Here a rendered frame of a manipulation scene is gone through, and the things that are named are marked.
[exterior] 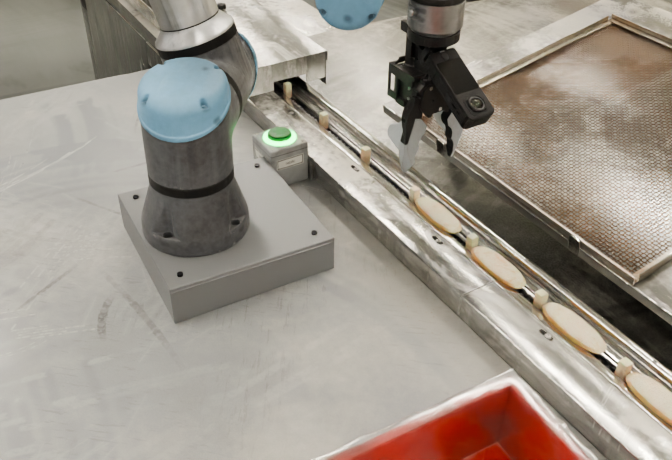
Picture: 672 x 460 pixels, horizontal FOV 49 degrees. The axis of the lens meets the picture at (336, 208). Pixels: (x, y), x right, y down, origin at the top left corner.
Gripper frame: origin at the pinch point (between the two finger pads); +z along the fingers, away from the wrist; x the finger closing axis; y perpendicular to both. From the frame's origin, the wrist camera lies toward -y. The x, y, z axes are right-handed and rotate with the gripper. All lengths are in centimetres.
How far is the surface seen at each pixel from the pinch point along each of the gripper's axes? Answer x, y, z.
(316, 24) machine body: -27, 79, 13
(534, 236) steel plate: -12.6, -11.4, 12.0
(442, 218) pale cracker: 0.3, -4.3, 8.0
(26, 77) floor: 17, 263, 94
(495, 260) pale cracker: 0.1, -15.9, 7.9
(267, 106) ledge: 6.8, 40.0, 7.8
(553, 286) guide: -2.9, -24.1, 7.9
